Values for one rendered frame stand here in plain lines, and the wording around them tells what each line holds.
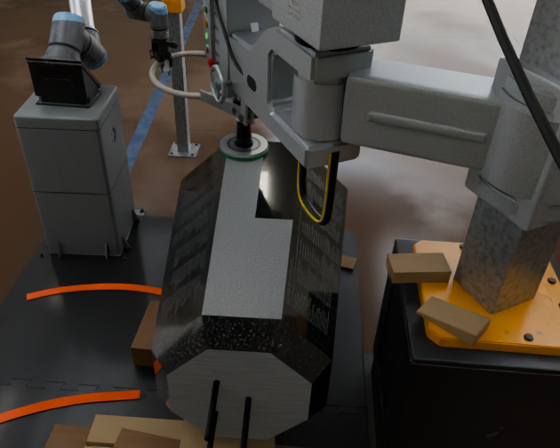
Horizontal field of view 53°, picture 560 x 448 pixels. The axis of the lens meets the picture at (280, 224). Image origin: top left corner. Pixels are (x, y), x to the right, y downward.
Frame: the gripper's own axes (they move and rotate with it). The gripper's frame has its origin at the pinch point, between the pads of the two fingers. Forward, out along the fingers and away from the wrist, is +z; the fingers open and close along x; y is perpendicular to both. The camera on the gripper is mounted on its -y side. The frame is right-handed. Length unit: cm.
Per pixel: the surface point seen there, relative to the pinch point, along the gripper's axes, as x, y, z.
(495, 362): 209, 80, 0
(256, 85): 103, 60, -49
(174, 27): -39, -50, 0
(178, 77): -38, -49, 34
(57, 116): -6, 67, 0
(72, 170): -2, 68, 29
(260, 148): 87, 33, -3
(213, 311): 132, 120, -6
